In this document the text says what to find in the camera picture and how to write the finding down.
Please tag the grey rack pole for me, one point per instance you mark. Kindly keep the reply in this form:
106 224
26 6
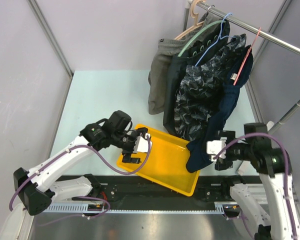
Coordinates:
285 117

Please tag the yellow plastic tray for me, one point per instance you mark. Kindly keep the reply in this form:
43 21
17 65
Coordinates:
166 164

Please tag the navy blue shorts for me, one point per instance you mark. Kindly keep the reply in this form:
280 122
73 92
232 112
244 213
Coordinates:
199 158

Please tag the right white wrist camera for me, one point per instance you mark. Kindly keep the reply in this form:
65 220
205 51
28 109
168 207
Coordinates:
214 147

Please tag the metal clothes rail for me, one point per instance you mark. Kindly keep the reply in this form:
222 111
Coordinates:
252 29

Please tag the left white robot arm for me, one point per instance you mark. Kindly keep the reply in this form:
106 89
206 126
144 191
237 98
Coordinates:
39 187

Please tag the leaf patterned shorts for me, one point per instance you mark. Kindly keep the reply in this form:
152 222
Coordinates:
200 91

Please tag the grey sweat shorts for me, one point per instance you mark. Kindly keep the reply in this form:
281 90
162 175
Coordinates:
157 77

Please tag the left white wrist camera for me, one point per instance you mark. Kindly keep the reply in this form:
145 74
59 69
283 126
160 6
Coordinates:
142 144

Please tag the wooden hanger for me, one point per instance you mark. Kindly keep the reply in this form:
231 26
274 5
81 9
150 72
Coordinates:
190 12

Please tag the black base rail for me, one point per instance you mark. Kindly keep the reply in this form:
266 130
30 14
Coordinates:
133 193

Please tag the green hanger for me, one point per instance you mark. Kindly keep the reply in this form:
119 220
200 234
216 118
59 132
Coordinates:
197 35

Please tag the blue wire hanger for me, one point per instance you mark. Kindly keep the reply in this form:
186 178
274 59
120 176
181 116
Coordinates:
219 37

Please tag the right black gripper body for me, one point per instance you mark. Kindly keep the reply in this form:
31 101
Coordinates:
238 150

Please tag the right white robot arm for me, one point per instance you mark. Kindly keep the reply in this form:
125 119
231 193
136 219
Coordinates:
272 163

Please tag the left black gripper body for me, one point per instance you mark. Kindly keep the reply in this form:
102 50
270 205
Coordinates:
126 142

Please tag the dark teal shorts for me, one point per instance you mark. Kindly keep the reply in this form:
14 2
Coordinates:
177 68

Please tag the pink wire hanger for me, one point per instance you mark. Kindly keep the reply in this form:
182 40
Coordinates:
245 58

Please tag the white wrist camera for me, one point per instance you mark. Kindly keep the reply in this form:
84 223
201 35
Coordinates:
214 147
142 144

